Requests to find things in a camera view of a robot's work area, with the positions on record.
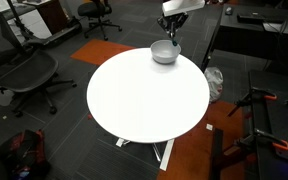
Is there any black computer mouse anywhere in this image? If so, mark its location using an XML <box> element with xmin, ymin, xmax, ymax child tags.
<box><xmin>225</xmin><ymin>7</ymin><xmax>233</xmax><ymax>15</ymax></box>

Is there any black orange clamp upper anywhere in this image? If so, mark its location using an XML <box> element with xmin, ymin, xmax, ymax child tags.
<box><xmin>228</xmin><ymin>87</ymin><xmax>277</xmax><ymax>117</ymax></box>

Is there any black desk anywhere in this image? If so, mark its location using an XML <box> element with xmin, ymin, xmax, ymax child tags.
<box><xmin>200</xmin><ymin>4</ymin><xmax>288</xmax><ymax>71</ymax></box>

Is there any white plastic bag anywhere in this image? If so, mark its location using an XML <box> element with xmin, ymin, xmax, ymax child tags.
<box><xmin>204</xmin><ymin>67</ymin><xmax>224</xmax><ymax>103</ymax></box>

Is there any red and black backpack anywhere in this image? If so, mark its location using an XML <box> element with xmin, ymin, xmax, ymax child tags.
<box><xmin>0</xmin><ymin>130</ymin><xmax>50</xmax><ymax>180</ymax></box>

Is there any grey bowl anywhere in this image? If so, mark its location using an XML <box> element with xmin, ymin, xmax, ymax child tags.
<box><xmin>150</xmin><ymin>40</ymin><xmax>181</xmax><ymax>64</ymax></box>

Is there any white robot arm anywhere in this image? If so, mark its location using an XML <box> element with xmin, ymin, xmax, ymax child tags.
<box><xmin>157</xmin><ymin>0</ymin><xmax>205</xmax><ymax>37</ymax></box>

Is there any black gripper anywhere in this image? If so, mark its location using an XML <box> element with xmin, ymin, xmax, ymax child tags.
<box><xmin>157</xmin><ymin>13</ymin><xmax>188</xmax><ymax>34</ymax></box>

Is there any black keyboard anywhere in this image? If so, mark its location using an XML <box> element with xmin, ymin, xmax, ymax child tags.
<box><xmin>237</xmin><ymin>13</ymin><xmax>264</xmax><ymax>24</ymax></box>

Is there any teal and white marker pen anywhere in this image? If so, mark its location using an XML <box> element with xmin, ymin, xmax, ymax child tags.
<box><xmin>172</xmin><ymin>38</ymin><xmax>178</xmax><ymax>46</ymax></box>

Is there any round white table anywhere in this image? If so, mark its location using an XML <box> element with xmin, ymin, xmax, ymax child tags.
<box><xmin>86</xmin><ymin>47</ymin><xmax>211</xmax><ymax>172</ymax></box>

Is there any black orange clamp lower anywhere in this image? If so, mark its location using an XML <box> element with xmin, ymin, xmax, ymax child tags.
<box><xmin>236</xmin><ymin>128</ymin><xmax>288</xmax><ymax>151</ymax></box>

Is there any black orange clamp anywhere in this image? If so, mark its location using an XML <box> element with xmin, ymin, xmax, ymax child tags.
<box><xmin>236</xmin><ymin>128</ymin><xmax>288</xmax><ymax>151</ymax></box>
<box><xmin>228</xmin><ymin>87</ymin><xmax>277</xmax><ymax>117</ymax></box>

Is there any black padded office chair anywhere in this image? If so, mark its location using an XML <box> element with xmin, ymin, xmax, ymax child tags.
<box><xmin>77</xmin><ymin>0</ymin><xmax>122</xmax><ymax>41</ymax></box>

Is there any black mesh office chair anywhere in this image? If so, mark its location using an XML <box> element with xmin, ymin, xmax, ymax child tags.
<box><xmin>0</xmin><ymin>12</ymin><xmax>77</xmax><ymax>117</ymax></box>

